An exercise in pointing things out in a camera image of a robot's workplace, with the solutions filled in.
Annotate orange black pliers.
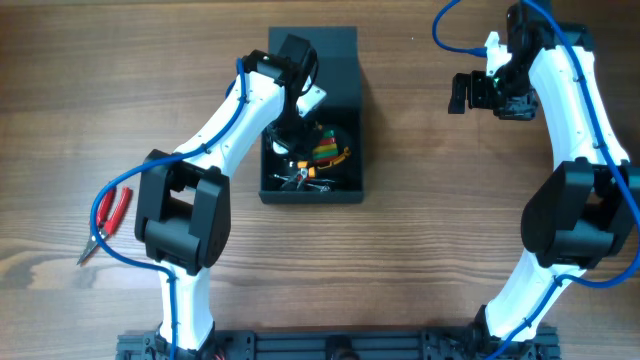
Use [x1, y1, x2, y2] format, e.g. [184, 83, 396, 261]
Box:
[279, 122, 353, 194]

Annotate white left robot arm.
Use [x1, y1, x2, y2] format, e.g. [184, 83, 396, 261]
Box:
[134, 34, 326, 359]

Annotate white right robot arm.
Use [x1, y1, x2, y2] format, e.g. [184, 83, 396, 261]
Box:
[448, 1, 639, 359]

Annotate black box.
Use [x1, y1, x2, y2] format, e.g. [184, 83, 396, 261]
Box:
[259, 27, 364, 204]

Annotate round white tape measure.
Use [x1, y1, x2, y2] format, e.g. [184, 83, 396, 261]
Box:
[272, 141, 289, 155]

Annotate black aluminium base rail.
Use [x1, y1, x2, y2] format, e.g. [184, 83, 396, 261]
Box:
[115, 327, 563, 360]

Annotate clear case coloured screwdrivers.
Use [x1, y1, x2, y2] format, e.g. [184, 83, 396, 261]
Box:
[312, 130, 340, 169]

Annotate silver L-shaped socket wrench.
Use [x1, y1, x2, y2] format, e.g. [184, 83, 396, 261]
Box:
[270, 173, 334, 194]

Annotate black red screwdriver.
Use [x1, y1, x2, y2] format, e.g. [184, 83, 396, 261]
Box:
[308, 177, 339, 184]

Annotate red handled cutters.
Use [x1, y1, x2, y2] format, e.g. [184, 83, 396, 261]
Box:
[77, 186, 133, 265]

